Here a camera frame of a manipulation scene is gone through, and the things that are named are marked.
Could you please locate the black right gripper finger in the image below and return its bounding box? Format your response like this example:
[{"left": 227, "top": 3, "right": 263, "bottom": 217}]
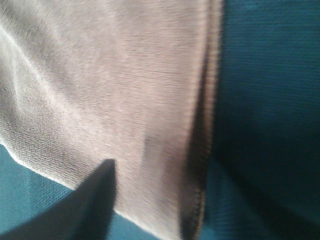
[{"left": 0, "top": 159, "right": 117, "bottom": 240}]

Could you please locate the brown towel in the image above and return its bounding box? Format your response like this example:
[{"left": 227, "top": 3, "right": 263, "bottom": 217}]
[{"left": 0, "top": 0, "right": 223, "bottom": 240}]

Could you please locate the black table cloth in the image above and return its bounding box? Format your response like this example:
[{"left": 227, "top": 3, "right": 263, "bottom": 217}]
[{"left": 0, "top": 0, "right": 320, "bottom": 240}]

